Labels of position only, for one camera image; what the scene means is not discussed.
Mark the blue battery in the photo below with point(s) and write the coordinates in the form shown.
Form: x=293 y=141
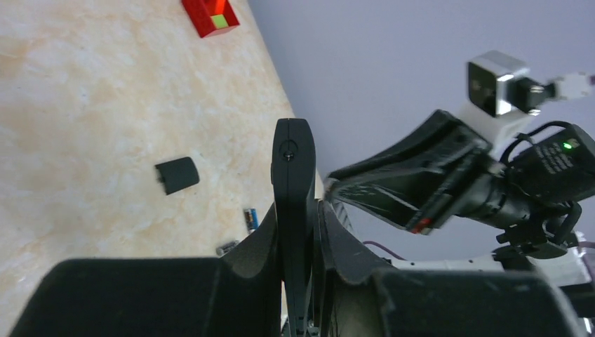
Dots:
x=251 y=219

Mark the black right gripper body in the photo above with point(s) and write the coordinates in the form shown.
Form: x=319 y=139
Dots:
x=478 y=189

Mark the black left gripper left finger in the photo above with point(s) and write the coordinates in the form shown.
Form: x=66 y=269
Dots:
x=238 y=294

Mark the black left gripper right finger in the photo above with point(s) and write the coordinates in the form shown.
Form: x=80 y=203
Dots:
x=359 y=294

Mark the black battery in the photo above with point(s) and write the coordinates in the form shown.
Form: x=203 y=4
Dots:
x=222 y=249

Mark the black remote control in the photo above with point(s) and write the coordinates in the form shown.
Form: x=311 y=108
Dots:
x=293 y=179

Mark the black battery cover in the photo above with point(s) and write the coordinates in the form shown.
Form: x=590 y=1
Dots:
x=177 y=174

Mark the red plastic bin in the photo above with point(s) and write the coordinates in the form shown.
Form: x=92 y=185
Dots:
x=211 y=17

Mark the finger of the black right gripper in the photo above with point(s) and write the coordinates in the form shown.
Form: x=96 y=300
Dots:
x=442 y=150
x=418 y=209

